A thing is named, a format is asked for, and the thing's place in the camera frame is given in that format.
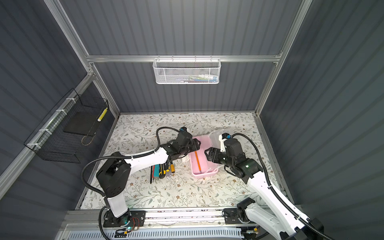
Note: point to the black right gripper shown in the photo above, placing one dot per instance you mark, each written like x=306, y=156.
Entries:
x=216, y=151

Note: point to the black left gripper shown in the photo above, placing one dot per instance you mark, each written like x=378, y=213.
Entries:
x=195, y=144

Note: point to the orange pencil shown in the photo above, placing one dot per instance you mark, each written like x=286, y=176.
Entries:
x=198, y=162

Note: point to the red handled tool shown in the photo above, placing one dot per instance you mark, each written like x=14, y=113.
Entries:
x=153, y=174

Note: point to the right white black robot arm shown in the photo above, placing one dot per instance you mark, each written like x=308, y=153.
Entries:
x=284, y=221

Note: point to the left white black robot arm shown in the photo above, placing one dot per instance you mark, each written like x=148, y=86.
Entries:
x=115, y=172

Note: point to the teal utility knife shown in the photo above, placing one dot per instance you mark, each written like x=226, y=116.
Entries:
x=156, y=172

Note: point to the yellow tube in basket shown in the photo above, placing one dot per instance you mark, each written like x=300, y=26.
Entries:
x=102, y=115

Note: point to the black pad in basket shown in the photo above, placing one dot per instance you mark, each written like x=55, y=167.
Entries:
x=84, y=124

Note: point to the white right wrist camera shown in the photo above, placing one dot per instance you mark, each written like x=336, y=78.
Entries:
x=222, y=138

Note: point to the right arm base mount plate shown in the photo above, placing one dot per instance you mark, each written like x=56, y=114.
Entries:
x=232, y=217

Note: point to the white wire mesh basket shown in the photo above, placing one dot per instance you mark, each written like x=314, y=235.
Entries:
x=187, y=73

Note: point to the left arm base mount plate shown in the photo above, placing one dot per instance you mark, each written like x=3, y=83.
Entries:
x=129, y=219

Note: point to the black wire basket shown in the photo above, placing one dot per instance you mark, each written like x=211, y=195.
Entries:
x=70, y=135

